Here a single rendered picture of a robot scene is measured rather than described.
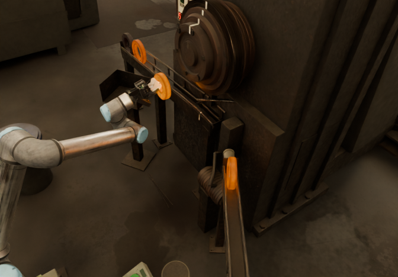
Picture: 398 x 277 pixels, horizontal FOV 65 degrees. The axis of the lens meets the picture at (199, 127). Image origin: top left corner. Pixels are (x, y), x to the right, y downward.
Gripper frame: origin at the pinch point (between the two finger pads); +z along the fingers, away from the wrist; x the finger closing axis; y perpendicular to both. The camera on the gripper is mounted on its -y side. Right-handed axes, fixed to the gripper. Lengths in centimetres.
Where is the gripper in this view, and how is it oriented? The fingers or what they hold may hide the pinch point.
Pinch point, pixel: (161, 83)
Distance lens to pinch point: 181.7
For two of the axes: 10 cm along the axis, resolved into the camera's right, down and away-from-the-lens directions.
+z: 8.1, -5.4, 2.3
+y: -2.0, -6.2, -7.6
